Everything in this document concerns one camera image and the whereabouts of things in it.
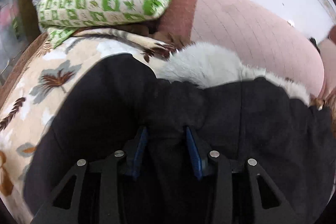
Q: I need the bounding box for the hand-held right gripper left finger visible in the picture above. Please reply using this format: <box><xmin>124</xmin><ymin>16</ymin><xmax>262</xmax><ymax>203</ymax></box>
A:
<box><xmin>31</xmin><ymin>126</ymin><xmax>149</xmax><ymax>224</ymax></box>

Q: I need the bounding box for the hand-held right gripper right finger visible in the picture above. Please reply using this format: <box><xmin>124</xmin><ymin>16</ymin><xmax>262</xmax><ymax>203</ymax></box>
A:
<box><xmin>184</xmin><ymin>126</ymin><xmax>300</xmax><ymax>224</ymax></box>

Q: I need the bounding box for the black coat with fur collar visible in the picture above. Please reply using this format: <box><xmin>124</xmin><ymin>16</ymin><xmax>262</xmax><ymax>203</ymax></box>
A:
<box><xmin>24</xmin><ymin>42</ymin><xmax>336</xmax><ymax>224</ymax></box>

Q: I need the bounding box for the floral blanket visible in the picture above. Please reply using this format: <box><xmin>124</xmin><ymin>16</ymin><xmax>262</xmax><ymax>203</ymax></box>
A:
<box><xmin>0</xmin><ymin>27</ymin><xmax>336</xmax><ymax>216</ymax></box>

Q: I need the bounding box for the pink sofa back cushion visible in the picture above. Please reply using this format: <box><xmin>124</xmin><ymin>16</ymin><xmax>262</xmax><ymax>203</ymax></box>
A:
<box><xmin>152</xmin><ymin>0</ymin><xmax>336</xmax><ymax>102</ymax></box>

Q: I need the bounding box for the small black object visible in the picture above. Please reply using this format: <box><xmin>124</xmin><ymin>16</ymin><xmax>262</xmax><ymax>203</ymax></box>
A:
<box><xmin>309</xmin><ymin>37</ymin><xmax>321</xmax><ymax>52</ymax></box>

